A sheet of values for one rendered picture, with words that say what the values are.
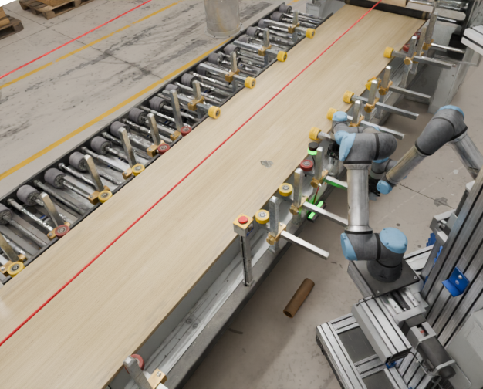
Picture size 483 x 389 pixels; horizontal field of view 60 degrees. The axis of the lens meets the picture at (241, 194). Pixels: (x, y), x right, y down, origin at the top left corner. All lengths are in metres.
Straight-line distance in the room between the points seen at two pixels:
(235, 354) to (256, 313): 0.32
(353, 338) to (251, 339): 0.67
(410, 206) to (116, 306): 2.55
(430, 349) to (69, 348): 1.54
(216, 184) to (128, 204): 0.53
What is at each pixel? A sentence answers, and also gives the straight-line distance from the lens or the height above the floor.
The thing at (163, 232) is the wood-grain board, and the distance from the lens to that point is 2.33.
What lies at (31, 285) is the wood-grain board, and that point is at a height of 0.90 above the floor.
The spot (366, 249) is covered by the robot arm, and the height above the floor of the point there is 1.24.
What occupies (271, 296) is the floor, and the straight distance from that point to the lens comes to 3.08.
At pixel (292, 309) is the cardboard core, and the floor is 0.08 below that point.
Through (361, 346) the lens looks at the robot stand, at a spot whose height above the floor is 0.21.
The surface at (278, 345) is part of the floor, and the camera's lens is 2.91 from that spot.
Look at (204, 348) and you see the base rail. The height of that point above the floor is 0.70.
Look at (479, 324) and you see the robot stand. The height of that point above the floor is 1.22.
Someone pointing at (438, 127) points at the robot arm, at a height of 1.53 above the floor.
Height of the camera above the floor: 2.67
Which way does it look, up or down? 46 degrees down
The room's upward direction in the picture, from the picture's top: 5 degrees counter-clockwise
